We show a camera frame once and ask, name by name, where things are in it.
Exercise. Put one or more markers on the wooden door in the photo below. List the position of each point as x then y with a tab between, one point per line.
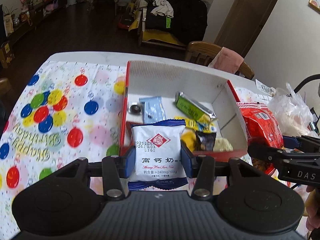
243	24

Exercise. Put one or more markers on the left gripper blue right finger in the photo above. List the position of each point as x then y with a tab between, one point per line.
189	162

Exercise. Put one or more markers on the wooden chair left side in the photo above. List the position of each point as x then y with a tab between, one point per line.
5	86

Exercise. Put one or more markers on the white garment on sofa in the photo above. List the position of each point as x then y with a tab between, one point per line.
162	8

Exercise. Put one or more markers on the wooden chair far side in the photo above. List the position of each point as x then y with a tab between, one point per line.
203	53

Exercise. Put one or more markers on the pink cloth on chair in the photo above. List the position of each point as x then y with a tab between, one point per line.
227	60

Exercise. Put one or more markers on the red cardboard box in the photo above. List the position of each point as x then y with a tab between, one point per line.
197	93

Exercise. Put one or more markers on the black snack packet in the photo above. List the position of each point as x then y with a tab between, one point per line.
205	141

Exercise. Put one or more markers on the balloon birthday tablecloth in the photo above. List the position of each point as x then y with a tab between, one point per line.
57	139

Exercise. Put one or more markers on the yellow minion candy packet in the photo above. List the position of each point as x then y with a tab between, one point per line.
196	126

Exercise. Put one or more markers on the red snack packet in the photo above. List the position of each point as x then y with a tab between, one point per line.
261	126

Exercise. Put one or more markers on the silver triangular chocolate packet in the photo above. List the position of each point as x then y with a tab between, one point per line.
135	108

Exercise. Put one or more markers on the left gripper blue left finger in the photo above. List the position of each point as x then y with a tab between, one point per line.
129	159

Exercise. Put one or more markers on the grey desk lamp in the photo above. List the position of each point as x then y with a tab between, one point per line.
305	81

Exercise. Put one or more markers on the pale yellow snack packet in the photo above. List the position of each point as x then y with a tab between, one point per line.
222	145

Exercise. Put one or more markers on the light blue snack packet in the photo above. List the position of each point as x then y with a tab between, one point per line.
153	110

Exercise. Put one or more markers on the green snack bar packet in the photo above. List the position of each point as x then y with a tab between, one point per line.
193	109

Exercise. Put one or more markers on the clear plastic bag of snacks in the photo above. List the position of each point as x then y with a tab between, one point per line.
291	112

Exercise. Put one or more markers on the black sofa with clothes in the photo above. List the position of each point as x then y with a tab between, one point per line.
188	24

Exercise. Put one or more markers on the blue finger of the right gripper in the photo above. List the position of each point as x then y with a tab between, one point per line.
304	143
267	154

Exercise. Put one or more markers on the person's right hand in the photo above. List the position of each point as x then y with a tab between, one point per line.
312	208

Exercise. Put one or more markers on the small yellow snack packet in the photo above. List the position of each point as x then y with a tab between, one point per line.
189	138

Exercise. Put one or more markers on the white blue milk biscuit packet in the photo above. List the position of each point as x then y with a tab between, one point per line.
158	156

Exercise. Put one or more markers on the wooden chair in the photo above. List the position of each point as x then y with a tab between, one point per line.
203	53
5	86

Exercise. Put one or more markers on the framed wall picture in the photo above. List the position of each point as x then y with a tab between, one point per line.
315	4

